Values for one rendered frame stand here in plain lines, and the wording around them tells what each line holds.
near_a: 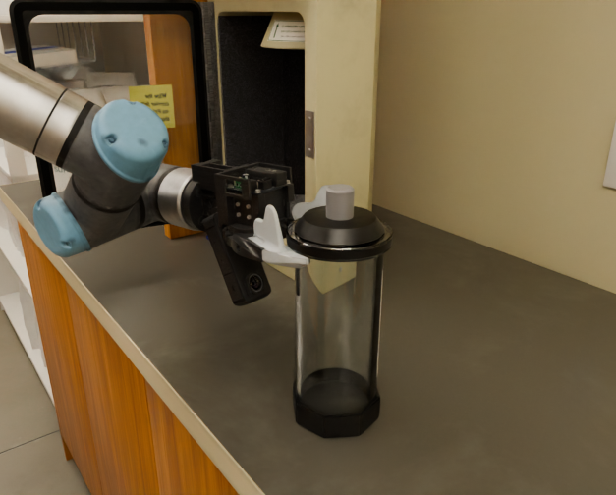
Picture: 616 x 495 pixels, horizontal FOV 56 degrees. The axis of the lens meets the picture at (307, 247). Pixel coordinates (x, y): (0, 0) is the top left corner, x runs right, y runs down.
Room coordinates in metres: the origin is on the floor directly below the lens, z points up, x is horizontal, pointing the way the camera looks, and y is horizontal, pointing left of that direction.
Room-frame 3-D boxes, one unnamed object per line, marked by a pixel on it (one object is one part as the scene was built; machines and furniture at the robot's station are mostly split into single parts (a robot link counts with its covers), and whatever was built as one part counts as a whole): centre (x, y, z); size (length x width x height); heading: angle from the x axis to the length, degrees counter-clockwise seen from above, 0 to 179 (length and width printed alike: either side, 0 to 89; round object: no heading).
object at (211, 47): (1.09, 0.18, 1.19); 0.03 x 0.02 x 0.39; 36
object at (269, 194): (0.64, 0.08, 1.16); 0.12 x 0.08 x 0.09; 51
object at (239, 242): (0.58, 0.06, 1.14); 0.09 x 0.05 x 0.02; 26
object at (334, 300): (0.55, -0.03, 1.06); 0.11 x 0.11 x 0.21
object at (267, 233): (0.54, 0.03, 1.16); 0.09 x 0.03 x 0.06; 26
